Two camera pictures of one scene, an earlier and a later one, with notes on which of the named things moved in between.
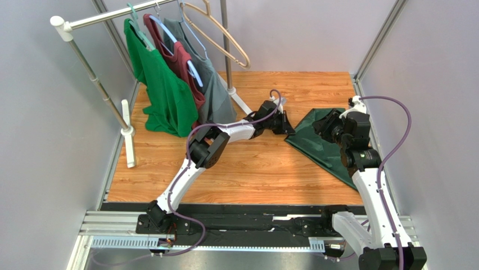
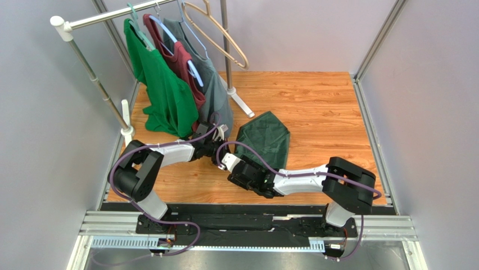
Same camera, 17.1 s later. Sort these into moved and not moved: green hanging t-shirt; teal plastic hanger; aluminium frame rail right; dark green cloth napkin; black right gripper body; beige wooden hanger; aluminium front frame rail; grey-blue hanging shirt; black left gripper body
Moved: black left gripper body; black right gripper body; dark green cloth napkin
Not moved: teal plastic hanger; green hanging t-shirt; aluminium frame rail right; beige wooden hanger; aluminium front frame rail; grey-blue hanging shirt
